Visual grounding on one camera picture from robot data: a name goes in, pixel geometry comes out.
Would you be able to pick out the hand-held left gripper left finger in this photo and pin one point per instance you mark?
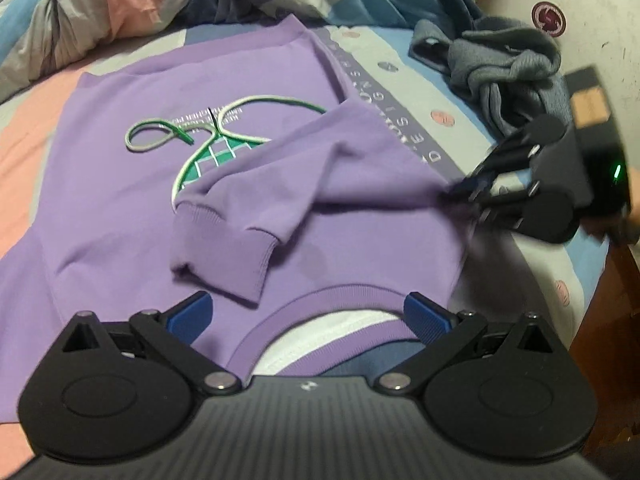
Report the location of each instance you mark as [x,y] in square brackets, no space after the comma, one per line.
[192,312]

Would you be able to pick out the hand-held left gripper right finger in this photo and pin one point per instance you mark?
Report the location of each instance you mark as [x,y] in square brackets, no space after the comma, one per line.
[425,317]

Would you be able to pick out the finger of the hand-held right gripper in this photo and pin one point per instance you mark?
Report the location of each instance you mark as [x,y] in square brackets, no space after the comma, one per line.
[500,160]
[500,207]

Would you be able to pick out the purple sweatshirt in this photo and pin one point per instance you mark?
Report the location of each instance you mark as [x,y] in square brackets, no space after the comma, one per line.
[125,200]

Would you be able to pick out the grey ribbed knit garment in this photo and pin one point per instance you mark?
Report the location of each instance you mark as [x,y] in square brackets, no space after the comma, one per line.
[500,75]

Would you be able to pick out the round dark red sticker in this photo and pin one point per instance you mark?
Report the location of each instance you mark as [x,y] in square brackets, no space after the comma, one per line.
[547,17]

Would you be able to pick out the striped duvet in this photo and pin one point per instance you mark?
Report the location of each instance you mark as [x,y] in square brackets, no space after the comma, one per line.
[100,10]

